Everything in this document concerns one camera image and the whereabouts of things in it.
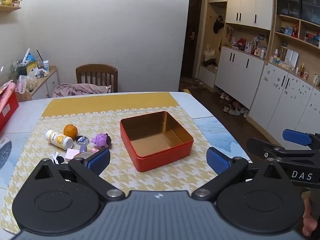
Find clear plastic bag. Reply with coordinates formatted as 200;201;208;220
16;73;38;93

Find red square tin box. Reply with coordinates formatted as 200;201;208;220
120;110;194;173

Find small wooden crate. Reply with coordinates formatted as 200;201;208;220
15;91;33;103

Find pink cloth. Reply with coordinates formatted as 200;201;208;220
52;83;112;98

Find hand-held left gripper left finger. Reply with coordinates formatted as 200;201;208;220
34;147;126;202

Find brown wooden chair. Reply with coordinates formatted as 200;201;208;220
75;64;119;93

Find person's right hand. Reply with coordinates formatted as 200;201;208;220
302;199;316;238

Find dark brown door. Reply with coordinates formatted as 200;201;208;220
180;0;204;79

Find white lower cabinet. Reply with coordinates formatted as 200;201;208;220
214;46;266;110

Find white sticker covered cabinet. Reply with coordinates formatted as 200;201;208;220
249;62;320;140

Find white bottle with yellow label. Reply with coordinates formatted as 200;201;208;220
45;130;74;150

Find red cardboard box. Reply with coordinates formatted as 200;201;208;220
0;79;20;133

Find black hanging bag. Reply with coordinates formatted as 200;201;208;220
213;15;226;34

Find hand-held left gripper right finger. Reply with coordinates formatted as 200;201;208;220
191;147;284;202

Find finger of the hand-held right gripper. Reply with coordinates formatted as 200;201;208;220
246;137;320;160
282;129;320;148

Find round box with blue label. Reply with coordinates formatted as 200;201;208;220
76;135;90;146

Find glass door cabinet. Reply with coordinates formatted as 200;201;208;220
276;0;320;26

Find white tote bag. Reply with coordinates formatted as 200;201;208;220
203;44;217;62

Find low wooden side cabinet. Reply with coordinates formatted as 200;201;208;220
15;65;60;103

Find wooden wall shelf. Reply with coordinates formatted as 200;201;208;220
0;5;23;13

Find purple toy figure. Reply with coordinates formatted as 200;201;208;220
90;133;112;151

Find yellow and dark lunch bag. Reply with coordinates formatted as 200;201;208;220
17;60;38;77

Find white sneaker pair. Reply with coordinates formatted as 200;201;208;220
222;104;242;116

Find pink sticky note pad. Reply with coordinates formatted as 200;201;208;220
65;148;82;161

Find yellow houndstooth table mat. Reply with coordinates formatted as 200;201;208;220
1;91;248;235

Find white upper wall cabinet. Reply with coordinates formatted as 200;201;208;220
208;0;274;31

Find orange tangerine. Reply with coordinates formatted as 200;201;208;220
63;124;78;139

